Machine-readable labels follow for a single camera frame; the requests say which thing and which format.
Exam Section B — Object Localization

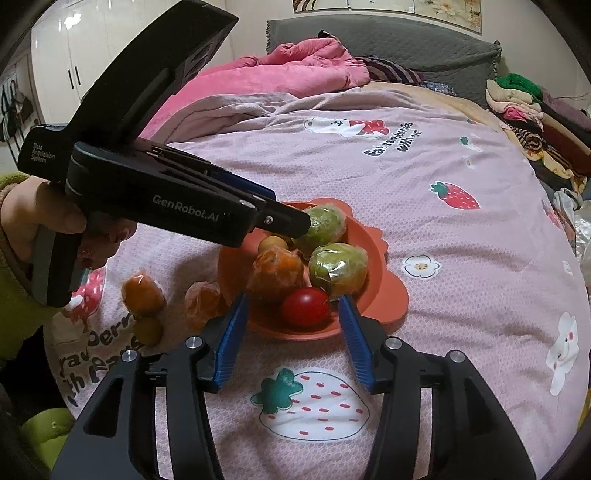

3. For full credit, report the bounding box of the grey quilted headboard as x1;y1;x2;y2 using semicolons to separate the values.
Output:
266;14;502;106

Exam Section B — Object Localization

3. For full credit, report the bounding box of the orange plastic plate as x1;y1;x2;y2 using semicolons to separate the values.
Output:
216;197;411;342

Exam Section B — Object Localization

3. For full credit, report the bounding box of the person left hand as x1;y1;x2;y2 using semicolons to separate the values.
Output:
0;175;139;271

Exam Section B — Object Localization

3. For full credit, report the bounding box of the white wardrobe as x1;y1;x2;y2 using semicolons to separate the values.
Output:
0;0;187;163

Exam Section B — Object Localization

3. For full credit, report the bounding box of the pink fleece blanket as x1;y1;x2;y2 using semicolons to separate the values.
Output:
138;36;372;139

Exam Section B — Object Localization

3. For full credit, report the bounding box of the small green fruit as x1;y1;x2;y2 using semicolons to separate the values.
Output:
308;242;369;297

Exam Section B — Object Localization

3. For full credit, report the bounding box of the large orange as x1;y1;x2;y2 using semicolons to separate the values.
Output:
246;246;304;302

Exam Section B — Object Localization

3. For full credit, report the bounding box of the brown longan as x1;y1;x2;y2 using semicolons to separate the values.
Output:
133;317;163;347

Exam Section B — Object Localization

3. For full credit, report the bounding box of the left green sleeve forearm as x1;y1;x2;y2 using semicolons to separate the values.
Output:
1;173;68;479

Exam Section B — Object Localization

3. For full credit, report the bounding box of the large green fruit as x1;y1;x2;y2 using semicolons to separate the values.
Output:
293;203;346;259

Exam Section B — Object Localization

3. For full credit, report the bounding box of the yellow longan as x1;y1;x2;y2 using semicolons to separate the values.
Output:
257;235;290;254

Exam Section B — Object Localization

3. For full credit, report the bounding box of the red tomato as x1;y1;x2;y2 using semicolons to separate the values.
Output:
280;287;332;329

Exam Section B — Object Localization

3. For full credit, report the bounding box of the wall painting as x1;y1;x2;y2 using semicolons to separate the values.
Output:
291;0;482;33

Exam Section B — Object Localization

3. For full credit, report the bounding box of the orange front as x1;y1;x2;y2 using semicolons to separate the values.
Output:
121;273;166;317

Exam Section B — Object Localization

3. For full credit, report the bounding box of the striped dark pillow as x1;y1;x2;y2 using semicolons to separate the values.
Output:
359;55;425;85

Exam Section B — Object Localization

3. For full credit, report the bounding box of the stack of folded clothes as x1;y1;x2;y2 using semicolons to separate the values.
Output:
485;73;590;198

